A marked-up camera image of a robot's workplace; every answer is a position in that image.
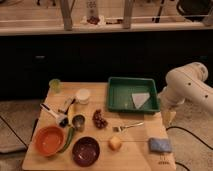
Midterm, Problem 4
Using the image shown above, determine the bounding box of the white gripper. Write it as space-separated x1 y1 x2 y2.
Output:
158 87 180 127

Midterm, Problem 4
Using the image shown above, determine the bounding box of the blue sponge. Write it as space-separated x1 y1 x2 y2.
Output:
148 137 172 153

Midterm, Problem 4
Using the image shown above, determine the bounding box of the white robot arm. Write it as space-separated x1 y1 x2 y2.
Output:
159 62 213 127

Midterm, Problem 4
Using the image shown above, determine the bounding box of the purple bowl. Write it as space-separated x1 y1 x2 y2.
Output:
72 137 100 167

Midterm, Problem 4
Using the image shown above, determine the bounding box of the orange bowl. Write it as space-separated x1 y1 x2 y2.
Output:
34 126 65 157

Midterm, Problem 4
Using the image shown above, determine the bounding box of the grey folded cloth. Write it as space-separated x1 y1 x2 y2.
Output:
132 93 150 109

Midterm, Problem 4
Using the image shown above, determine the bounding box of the green plastic tray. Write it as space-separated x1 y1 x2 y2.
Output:
106 77 160 114

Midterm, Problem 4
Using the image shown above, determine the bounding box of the metal fork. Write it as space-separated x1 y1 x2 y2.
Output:
112 122 144 132

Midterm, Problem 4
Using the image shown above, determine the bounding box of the yellow cube block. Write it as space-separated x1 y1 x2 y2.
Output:
108 136 122 150

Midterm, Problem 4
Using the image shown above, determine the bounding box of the dark grape bunch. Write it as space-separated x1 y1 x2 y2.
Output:
92 109 108 129

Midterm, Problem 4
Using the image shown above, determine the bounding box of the small metal cup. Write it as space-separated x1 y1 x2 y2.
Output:
72 115 85 132

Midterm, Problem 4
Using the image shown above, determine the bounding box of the yellow banana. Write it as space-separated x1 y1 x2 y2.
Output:
67 104 75 125

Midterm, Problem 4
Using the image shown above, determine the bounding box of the green chili pepper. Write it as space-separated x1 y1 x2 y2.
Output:
59 127 75 153

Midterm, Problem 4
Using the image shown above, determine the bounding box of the white black tool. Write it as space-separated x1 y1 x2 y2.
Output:
58 97 75 114

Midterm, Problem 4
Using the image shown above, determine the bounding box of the white dish brush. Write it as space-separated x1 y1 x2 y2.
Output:
41 103 69 127

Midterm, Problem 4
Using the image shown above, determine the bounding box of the green plastic cup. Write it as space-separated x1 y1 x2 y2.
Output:
49 79 61 93

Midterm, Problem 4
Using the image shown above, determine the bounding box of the black cable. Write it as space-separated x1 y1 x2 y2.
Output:
165 125 213 152

